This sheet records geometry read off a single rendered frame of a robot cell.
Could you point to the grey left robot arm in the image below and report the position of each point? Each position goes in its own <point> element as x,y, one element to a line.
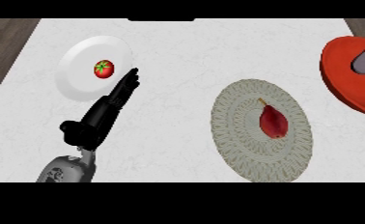
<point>67,170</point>

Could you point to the red bowl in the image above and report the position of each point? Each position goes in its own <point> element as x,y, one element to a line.
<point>342,70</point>

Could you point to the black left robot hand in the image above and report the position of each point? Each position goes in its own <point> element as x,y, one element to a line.
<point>102,113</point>

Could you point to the round woven beige placemat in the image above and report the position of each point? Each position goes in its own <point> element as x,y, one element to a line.
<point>262,131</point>

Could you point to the white round plate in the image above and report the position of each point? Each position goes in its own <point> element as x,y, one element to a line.
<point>83,73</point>

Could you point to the red tomato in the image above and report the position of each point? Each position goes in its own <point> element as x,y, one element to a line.
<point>104,69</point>

